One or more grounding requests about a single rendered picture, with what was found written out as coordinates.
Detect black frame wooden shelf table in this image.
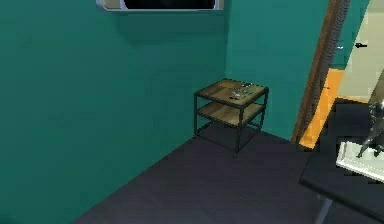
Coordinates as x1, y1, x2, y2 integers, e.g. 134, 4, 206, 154
193, 78, 270, 159

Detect white tray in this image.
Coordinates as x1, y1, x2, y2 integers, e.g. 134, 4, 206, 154
335, 141, 384, 184

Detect small grey keys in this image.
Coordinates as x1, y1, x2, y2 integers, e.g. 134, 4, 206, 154
228, 83, 254, 100

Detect grey metallic statue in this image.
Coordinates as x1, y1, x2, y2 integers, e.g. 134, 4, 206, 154
355, 69, 384, 159

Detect brown wooden room door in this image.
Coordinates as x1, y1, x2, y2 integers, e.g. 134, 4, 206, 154
291, 0, 352, 145

